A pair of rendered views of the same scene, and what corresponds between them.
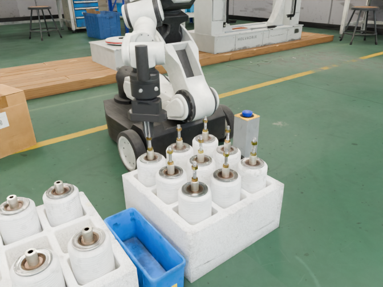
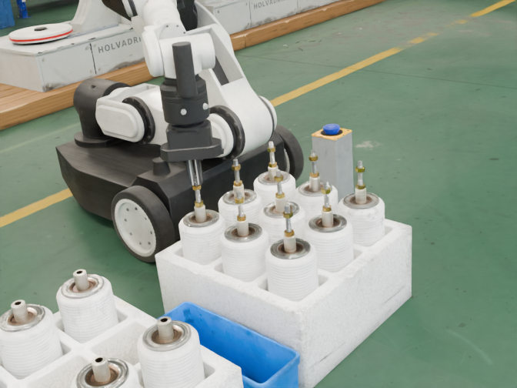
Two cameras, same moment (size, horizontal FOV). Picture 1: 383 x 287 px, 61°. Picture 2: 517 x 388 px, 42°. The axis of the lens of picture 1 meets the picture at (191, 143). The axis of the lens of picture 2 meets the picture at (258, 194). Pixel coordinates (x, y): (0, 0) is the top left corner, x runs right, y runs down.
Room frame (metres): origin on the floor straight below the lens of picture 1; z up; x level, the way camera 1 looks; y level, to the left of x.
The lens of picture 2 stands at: (-0.30, 0.22, 0.87)
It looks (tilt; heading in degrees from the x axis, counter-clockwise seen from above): 25 degrees down; 351
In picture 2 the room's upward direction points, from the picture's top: 6 degrees counter-clockwise
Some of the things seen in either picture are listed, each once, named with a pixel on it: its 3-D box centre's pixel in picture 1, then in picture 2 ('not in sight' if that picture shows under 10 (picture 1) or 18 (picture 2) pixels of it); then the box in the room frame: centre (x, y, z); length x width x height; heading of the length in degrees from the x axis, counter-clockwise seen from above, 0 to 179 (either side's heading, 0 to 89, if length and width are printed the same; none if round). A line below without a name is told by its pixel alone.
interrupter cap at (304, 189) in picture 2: (227, 150); (315, 188); (1.01, -0.12, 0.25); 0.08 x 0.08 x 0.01
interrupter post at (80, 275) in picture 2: (59, 187); (81, 280); (0.77, 0.37, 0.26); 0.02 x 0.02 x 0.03
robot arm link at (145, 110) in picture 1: (146, 100); (188, 126); (0.95, 0.14, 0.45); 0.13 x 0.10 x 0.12; 79
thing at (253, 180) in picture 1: (250, 187); (361, 239); (0.91, -0.19, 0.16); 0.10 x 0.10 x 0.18
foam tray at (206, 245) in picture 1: (200, 200); (286, 275); (0.94, -0.03, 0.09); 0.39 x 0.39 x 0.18; 37
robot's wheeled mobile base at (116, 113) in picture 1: (153, 105); (153, 142); (1.65, 0.20, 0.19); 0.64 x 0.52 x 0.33; 37
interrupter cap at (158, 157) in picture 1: (150, 158); (201, 219); (0.96, 0.14, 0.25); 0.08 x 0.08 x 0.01
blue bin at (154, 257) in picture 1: (142, 254); (224, 365); (0.72, 0.15, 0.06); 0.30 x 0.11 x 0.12; 37
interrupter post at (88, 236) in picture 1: (88, 234); (165, 329); (0.58, 0.24, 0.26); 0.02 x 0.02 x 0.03
